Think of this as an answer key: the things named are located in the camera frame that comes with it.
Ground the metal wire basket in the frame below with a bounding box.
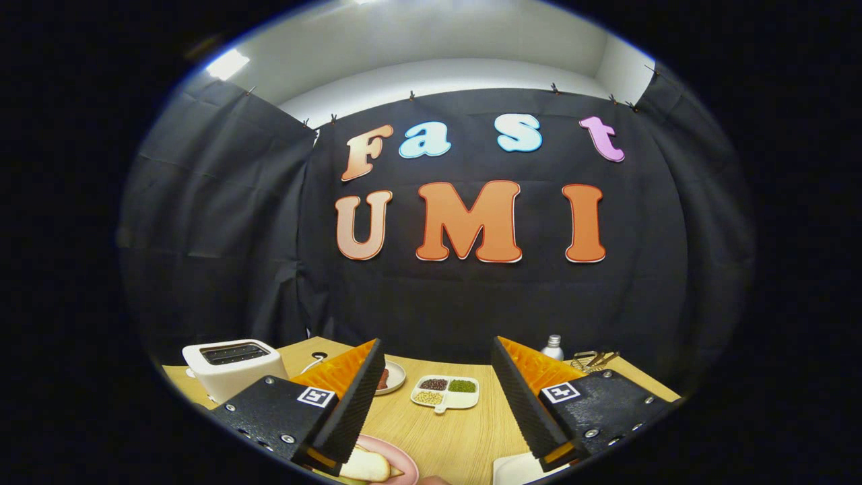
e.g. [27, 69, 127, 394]
[571, 350, 620, 373]

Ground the black backdrop cloth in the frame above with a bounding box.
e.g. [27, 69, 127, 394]
[118, 64, 755, 391]

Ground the white divided dish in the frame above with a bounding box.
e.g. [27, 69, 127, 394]
[410, 375, 480, 414]

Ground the toasted bread slice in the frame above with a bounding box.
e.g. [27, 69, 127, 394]
[339, 445, 405, 482]

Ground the small ceiling light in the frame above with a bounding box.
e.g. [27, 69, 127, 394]
[205, 48, 250, 82]

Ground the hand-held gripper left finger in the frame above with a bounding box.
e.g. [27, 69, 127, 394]
[211, 338, 386, 478]

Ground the pink round plate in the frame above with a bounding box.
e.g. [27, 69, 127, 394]
[337, 434, 420, 485]

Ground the round white plate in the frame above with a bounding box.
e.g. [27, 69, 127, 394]
[374, 360, 407, 395]

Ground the white toaster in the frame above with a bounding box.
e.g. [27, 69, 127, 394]
[182, 339, 289, 405]

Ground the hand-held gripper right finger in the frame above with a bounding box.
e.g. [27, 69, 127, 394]
[490, 335, 674, 474]

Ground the white irregular plate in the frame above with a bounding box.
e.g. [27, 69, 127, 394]
[493, 453, 570, 485]

